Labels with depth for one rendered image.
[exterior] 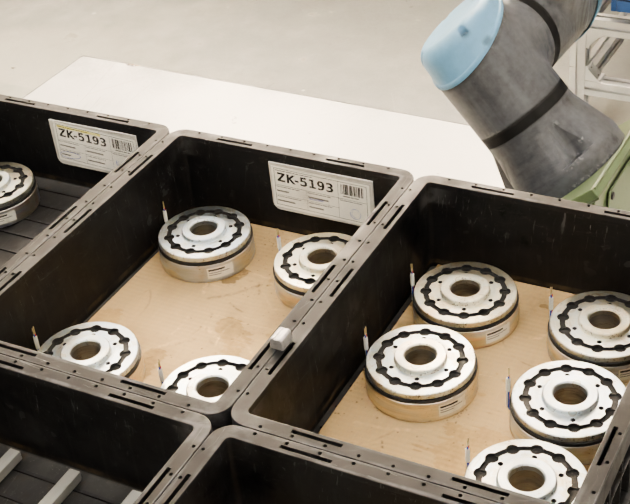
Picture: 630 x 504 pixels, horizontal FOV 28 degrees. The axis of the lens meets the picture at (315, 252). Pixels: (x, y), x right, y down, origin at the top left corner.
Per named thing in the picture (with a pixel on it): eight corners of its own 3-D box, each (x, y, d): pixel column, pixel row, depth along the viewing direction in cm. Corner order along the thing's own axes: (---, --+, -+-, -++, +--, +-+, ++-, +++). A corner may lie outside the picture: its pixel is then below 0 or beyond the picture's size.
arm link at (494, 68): (462, 154, 148) (390, 64, 146) (515, 96, 156) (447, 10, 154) (531, 115, 138) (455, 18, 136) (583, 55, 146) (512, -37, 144)
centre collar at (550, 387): (547, 375, 112) (547, 370, 112) (603, 384, 110) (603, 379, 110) (536, 412, 108) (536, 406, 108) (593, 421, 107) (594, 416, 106)
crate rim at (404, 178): (179, 144, 143) (176, 126, 142) (420, 191, 130) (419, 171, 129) (-54, 355, 115) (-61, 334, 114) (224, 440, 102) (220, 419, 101)
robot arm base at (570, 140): (542, 172, 158) (494, 111, 157) (638, 115, 148) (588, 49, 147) (502, 231, 147) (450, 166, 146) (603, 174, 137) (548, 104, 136)
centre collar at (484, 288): (448, 273, 126) (448, 268, 125) (496, 281, 124) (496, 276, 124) (433, 302, 122) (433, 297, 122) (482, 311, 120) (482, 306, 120)
